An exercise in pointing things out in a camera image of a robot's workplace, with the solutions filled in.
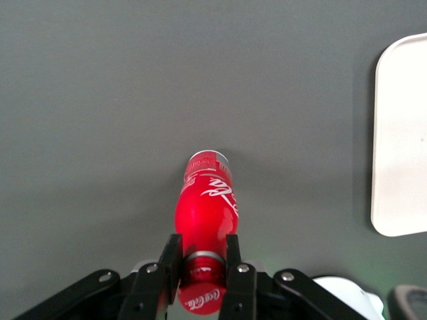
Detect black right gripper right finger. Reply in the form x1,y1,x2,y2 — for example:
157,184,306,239
218,233,258,320

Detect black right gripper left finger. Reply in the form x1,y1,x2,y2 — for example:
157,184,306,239
117,233,184,320

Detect red coke bottle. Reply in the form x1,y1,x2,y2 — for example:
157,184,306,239
173,149,241,316

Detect beige plastic tray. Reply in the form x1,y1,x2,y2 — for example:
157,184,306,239
370,32,427,238

